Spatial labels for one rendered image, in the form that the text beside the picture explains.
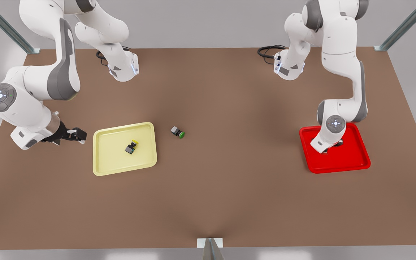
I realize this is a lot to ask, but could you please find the red tray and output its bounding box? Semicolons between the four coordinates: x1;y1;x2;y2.
299;123;371;174

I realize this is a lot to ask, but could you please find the silver frame post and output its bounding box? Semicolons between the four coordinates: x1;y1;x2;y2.
0;0;40;55
373;0;416;51
197;238;225;260

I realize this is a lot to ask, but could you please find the black cable loop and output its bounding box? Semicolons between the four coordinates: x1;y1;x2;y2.
257;45;288;65
96;46;132;67

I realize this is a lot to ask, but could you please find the yellow tray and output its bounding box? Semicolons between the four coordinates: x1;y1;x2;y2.
93;122;157;177

